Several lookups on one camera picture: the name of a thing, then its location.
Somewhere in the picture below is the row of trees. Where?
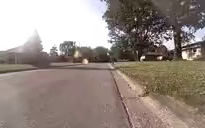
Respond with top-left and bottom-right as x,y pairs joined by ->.
49,40 -> 112,64

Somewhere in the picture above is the small building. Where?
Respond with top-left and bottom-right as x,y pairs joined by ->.
139,51 -> 164,62

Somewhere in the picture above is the large leafy tree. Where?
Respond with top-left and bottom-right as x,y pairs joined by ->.
149,0 -> 205,62
101,0 -> 171,63

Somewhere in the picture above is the pale concrete kerb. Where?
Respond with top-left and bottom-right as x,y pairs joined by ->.
107,62 -> 205,128

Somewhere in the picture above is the grey asphalt road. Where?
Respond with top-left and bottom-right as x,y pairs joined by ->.
0,62 -> 132,128

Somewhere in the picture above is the green grass lawn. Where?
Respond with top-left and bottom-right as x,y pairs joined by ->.
114,59 -> 205,116
0,63 -> 38,76

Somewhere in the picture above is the conifer tree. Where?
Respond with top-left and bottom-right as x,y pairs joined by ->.
22,29 -> 45,55

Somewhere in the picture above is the low house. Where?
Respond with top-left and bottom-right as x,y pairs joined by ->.
0,45 -> 52,66

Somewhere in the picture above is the pale house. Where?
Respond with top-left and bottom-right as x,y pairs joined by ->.
181,34 -> 205,62

